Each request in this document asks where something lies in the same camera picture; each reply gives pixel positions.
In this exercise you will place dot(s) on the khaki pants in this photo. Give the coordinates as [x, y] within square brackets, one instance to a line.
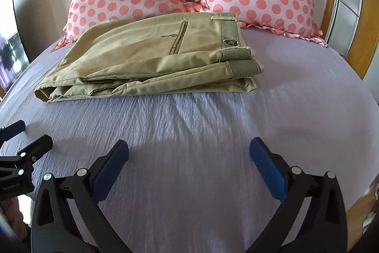
[133, 63]

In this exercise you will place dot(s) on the person's left forearm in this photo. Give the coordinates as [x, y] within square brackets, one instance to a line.
[18, 217]

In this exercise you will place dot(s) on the wooden bed frame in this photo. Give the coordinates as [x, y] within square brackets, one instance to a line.
[370, 33]

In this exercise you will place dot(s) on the dark framed picture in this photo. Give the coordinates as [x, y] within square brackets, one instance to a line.
[11, 54]

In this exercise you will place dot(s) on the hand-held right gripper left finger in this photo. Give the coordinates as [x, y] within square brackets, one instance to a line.
[109, 171]

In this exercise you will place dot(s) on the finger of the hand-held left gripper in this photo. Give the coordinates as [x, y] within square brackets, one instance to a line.
[14, 126]
[32, 150]

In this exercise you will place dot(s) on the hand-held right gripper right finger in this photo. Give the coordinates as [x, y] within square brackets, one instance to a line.
[268, 171]

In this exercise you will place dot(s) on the lilac bed sheet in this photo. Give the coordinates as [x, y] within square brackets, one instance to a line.
[189, 122]

